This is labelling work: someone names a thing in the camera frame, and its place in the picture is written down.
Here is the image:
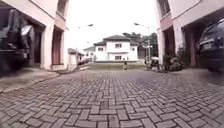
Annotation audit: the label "pink building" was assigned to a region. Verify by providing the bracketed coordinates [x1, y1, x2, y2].
[154, 0, 224, 68]
[0, 0, 71, 72]

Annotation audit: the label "dark car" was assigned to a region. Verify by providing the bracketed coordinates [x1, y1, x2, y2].
[195, 18, 224, 73]
[0, 8, 34, 75]

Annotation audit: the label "green trees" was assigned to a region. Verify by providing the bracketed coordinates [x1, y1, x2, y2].
[122, 31, 159, 60]

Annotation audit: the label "small building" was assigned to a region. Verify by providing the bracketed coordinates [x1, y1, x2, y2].
[67, 47, 86, 67]

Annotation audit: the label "low wall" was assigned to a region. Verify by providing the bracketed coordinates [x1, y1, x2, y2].
[87, 60, 146, 71]

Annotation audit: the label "street lamp pole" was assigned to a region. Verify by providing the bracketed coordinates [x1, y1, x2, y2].
[75, 23, 95, 66]
[133, 22, 152, 64]

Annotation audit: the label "grey brick paved road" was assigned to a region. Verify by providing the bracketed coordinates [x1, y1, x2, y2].
[0, 68, 224, 128]

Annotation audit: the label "potted plants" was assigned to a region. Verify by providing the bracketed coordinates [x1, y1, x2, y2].
[162, 48, 191, 73]

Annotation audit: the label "white house with dark roof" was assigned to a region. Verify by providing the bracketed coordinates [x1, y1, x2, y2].
[83, 34, 139, 63]

